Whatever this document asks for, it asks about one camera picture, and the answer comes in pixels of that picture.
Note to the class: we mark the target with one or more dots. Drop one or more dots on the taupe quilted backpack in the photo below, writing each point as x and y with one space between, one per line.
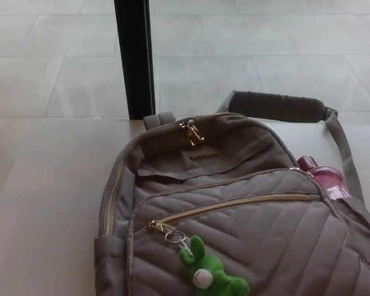
240 234

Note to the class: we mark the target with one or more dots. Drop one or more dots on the black vertical window post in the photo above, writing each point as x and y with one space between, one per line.
134 58

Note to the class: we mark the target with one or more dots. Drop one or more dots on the pink transparent water bottle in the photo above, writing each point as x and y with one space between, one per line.
327 177

